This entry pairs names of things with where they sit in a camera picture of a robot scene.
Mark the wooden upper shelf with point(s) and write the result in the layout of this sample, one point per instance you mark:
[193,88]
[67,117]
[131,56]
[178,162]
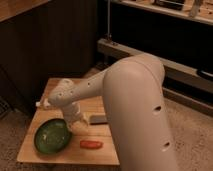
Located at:
[200,11]

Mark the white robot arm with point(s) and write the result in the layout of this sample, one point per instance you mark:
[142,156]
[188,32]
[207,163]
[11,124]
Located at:
[131,90]

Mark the green ceramic bowl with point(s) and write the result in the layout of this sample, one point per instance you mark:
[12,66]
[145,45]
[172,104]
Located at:
[52,136]

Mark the metal shelf rail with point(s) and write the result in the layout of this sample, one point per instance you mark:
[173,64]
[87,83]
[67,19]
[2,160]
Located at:
[201,100]

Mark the white tube package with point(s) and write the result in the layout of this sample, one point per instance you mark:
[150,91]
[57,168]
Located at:
[43,104]

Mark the wooden table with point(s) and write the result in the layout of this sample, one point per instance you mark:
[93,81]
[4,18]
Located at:
[73,153]

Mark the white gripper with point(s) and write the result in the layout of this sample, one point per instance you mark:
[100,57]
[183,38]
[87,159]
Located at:
[72,114]

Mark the grey rectangular sponge block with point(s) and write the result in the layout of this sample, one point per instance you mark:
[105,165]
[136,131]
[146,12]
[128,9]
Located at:
[97,119]

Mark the red orange carrot toy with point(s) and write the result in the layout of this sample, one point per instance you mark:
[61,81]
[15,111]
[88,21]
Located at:
[89,144]

